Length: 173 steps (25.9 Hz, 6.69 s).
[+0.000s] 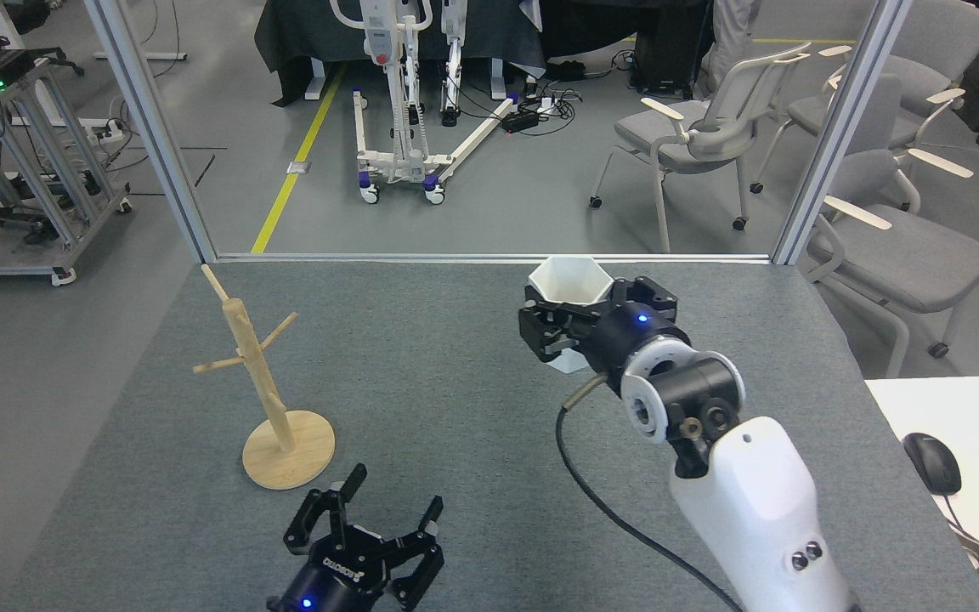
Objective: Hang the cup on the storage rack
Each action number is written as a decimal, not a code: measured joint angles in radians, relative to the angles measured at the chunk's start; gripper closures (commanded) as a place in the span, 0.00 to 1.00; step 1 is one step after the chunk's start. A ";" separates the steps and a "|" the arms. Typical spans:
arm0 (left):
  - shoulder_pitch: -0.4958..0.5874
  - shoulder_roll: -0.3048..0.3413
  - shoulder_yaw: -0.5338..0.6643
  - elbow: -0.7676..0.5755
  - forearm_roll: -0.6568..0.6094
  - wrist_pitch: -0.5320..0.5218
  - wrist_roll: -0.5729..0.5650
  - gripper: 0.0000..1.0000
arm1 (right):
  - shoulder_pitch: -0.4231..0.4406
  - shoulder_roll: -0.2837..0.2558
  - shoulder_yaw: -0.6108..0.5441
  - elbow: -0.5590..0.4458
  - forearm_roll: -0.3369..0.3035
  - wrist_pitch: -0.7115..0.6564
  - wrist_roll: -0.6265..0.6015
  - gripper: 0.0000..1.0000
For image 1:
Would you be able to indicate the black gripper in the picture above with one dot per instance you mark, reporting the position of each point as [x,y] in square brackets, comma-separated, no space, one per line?
[630,336]
[328,586]

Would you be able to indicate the white faceted cup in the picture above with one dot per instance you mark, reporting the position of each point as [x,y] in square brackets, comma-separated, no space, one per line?
[570,280]

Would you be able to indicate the wooden cup rack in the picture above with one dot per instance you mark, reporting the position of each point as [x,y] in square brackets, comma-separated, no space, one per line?
[290,450]

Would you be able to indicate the grey mesh-back office chair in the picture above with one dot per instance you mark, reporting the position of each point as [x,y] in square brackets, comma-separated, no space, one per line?
[676,136]

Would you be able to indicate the black power strip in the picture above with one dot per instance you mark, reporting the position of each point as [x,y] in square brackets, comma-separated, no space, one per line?
[521,121]

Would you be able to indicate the black box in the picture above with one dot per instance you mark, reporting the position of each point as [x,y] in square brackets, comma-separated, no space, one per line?
[672,51]

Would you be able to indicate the grey padded office chair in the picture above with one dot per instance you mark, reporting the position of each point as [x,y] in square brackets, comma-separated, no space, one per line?
[940,34]
[906,255]

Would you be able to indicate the standing person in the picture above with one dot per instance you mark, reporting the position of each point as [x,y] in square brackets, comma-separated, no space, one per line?
[732,25]

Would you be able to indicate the metal floor socket plate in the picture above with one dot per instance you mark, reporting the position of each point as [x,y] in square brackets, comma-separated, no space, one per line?
[298,167]

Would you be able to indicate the white wheeled stand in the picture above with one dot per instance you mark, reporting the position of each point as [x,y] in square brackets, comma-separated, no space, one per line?
[379,34]

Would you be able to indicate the black computer mouse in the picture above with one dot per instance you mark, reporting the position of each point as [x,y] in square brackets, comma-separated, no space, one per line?
[931,463]

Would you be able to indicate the dark table cloth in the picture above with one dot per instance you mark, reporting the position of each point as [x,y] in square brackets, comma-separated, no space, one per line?
[311,25]

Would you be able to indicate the white power strip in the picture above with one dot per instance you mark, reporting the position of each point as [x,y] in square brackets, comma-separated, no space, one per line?
[107,132]

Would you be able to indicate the silver frame crossbar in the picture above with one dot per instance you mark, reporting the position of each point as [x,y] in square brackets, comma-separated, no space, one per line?
[370,257]

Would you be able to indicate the white jointed upright frame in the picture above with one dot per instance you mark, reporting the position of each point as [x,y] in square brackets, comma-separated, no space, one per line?
[455,51]

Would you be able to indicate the silver frame post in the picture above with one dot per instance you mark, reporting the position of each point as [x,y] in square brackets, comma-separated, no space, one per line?
[149,127]
[842,127]

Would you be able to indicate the aluminium frame cart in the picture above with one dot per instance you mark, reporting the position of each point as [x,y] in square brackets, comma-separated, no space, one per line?
[5,272]

